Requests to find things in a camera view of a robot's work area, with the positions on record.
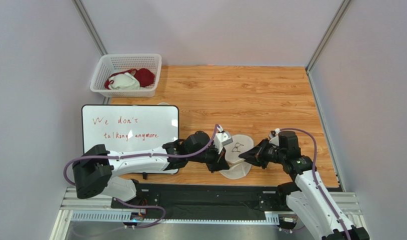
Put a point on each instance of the white plastic basket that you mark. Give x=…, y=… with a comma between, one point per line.
x=113, y=63

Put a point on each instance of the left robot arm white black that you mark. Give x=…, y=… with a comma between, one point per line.
x=99, y=171

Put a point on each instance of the aluminium frame rail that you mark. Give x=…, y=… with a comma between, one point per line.
x=98, y=209

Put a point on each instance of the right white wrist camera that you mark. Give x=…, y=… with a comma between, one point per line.
x=274, y=137

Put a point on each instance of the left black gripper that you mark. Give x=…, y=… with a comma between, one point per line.
x=219, y=162

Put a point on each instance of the white bra in basket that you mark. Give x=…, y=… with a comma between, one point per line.
x=123, y=81

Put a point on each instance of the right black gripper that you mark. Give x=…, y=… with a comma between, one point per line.
x=260, y=155

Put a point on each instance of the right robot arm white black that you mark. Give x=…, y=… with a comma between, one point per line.
x=306, y=194

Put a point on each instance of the round white bag lid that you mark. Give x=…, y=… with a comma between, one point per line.
x=241, y=143

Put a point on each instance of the whiteboard with red writing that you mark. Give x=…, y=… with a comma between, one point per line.
x=129, y=128

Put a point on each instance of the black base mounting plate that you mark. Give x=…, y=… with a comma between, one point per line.
x=191, y=202

